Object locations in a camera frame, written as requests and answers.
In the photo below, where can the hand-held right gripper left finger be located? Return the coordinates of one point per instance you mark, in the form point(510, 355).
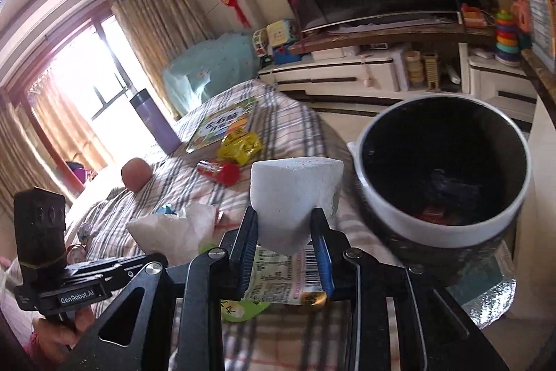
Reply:
point(243, 253)

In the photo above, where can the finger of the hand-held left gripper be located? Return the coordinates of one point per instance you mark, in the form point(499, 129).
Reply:
point(139, 260)

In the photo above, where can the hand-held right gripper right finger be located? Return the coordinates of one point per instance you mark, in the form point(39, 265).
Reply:
point(323, 258)

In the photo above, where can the green drink pouch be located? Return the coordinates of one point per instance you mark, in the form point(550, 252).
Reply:
point(278, 279)

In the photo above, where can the white tissue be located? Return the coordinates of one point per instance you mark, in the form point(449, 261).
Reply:
point(173, 232)

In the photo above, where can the white foam block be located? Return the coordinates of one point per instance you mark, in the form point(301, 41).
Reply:
point(291, 201)

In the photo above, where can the red snack wrapper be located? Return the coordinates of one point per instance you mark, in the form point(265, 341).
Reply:
point(219, 172)

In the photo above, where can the yellow snack wrapper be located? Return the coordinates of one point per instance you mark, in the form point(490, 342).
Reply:
point(239, 147)

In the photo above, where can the round white rimmed trash bin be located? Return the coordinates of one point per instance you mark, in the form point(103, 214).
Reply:
point(443, 219)

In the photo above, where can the person's left hand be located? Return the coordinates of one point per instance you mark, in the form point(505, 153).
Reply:
point(54, 332)

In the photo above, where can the crumpled silver foil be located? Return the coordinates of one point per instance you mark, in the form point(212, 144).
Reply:
point(85, 232)

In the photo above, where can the reddish apple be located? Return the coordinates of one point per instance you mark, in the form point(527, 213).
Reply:
point(136, 174)

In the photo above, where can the beige patterned curtain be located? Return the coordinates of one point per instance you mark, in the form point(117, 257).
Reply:
point(160, 36)
point(43, 136)

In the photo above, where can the green children's book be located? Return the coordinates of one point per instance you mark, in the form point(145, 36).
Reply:
point(221, 123)

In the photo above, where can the purple thermos bottle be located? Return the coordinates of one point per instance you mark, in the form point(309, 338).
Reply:
point(156, 123)

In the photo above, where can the teal foil packet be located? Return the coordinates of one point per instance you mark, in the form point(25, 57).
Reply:
point(491, 292)

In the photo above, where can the white television cabinet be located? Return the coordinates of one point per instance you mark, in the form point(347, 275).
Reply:
point(347, 75)

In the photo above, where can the teal floral cloth cover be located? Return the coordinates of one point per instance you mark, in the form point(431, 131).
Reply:
point(213, 66)

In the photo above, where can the blue toy cash register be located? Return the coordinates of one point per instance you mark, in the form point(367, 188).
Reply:
point(287, 56)

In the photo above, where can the toy ferris wheel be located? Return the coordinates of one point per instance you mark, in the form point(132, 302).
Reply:
point(260, 43)

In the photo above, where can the wooden jar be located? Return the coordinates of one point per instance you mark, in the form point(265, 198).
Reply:
point(415, 66)

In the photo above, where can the small wooden toy rack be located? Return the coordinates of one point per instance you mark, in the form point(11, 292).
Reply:
point(431, 71)

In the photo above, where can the colourful toy phone board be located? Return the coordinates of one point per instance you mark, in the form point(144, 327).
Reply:
point(281, 33)

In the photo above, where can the brown wooden television shelf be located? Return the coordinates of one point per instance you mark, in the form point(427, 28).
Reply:
point(391, 33)

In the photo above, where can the brown marble counter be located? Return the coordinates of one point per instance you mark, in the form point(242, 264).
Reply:
point(541, 75)

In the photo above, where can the red toy telephone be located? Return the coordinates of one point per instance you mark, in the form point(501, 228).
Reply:
point(472, 15)

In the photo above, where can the window with brown frame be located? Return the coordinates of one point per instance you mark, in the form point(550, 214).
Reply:
point(95, 84)

